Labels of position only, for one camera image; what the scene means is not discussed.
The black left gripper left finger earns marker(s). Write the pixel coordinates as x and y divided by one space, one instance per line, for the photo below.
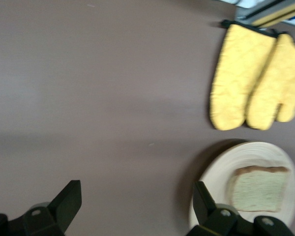
66 206

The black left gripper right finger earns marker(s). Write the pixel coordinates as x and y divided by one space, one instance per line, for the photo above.
206 209

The slice of toast bread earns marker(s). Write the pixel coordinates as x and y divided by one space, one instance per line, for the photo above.
258 191

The round beige wooden plate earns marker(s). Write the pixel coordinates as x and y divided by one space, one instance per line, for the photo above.
248 155

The yellow quilted oven mitt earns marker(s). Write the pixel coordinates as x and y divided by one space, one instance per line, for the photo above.
236 81
280 81

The yellow black-edged bar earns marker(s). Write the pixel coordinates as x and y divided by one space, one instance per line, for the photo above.
273 18

